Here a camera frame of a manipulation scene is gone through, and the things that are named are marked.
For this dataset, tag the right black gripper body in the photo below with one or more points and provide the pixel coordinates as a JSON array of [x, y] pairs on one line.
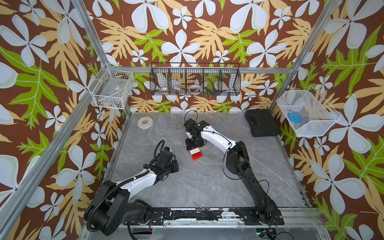
[[192, 143]]

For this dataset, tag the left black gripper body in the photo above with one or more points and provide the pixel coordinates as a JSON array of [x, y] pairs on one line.
[[172, 167]]

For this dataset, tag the white lego brick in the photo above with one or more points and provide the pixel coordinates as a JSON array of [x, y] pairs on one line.
[[194, 151]]

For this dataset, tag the red lego brick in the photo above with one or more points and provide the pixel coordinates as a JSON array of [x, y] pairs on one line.
[[196, 156]]

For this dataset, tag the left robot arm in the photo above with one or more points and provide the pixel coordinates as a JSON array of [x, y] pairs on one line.
[[111, 205]]

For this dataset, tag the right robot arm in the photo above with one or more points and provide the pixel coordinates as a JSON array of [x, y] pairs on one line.
[[238, 163]]

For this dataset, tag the white tape roll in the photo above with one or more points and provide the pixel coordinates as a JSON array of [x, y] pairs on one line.
[[145, 122]]

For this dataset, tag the black plastic case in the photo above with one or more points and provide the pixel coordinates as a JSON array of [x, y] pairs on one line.
[[262, 123]]

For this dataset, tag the blue object in basket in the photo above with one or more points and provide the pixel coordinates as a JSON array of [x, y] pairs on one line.
[[295, 118]]

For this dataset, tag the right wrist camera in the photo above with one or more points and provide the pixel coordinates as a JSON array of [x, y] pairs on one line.
[[189, 125]]

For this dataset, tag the black wire basket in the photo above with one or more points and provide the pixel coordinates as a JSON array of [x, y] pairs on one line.
[[213, 79]]

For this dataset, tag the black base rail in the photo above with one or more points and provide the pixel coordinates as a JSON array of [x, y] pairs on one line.
[[247, 216]]

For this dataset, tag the white wire basket left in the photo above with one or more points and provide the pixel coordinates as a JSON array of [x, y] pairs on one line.
[[111, 88]]

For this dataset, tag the white wire basket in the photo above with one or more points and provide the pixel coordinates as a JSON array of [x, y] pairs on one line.
[[111, 88], [319, 116]]

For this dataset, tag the white wire basket right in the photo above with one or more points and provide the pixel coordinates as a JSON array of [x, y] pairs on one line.
[[319, 116]]

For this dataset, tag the aluminium frame post left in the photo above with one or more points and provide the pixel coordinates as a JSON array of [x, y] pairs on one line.
[[55, 143]]

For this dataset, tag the aluminium frame post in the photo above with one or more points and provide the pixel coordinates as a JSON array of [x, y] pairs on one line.
[[55, 143], [314, 34]]

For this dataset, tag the aluminium frame post right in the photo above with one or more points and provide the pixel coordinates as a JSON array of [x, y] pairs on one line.
[[314, 34]]

